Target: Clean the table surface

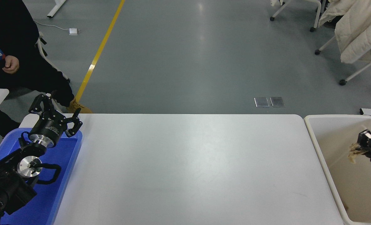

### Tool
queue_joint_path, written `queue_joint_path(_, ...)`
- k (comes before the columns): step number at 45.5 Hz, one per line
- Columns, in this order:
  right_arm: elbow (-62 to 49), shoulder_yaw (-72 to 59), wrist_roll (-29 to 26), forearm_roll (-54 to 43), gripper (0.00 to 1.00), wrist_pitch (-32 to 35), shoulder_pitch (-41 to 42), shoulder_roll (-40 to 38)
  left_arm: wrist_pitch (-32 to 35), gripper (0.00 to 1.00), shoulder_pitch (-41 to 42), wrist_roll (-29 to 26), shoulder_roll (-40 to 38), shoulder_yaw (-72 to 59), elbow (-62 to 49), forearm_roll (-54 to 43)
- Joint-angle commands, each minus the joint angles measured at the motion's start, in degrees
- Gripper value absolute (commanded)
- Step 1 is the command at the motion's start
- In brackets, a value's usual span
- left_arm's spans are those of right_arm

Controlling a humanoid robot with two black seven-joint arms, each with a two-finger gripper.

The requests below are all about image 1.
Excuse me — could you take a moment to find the cream padded coat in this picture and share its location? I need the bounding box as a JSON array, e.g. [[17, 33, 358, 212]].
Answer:
[[318, 0, 371, 64]]

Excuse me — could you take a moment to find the blue plastic tray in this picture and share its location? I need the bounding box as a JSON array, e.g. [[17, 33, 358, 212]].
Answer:
[[0, 127, 83, 225]]

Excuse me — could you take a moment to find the grey office chair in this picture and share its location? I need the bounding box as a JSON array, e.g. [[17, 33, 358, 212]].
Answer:
[[35, 30, 72, 83]]

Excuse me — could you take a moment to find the large pale bin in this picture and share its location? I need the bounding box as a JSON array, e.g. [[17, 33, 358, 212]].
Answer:
[[304, 115, 371, 225]]

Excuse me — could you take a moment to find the tan paper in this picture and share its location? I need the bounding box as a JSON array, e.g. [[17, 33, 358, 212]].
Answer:
[[348, 142, 369, 165]]

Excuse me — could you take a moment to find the person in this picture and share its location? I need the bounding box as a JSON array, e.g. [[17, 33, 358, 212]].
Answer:
[[0, 0, 93, 137]]

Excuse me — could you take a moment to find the white chair holding coat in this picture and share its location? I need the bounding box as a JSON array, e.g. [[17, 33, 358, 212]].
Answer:
[[314, 34, 371, 86]]

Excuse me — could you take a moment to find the white swivel chair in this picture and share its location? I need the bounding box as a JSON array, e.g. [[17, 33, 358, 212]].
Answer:
[[269, 0, 327, 32]]

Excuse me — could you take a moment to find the person's left hand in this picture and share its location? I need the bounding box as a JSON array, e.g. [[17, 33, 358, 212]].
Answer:
[[2, 56, 19, 74]]

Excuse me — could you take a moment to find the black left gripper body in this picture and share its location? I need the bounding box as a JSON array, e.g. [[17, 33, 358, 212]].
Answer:
[[29, 116, 65, 143]]

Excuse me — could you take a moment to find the white desk foot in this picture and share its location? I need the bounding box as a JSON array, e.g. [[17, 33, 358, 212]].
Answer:
[[47, 0, 68, 18]]

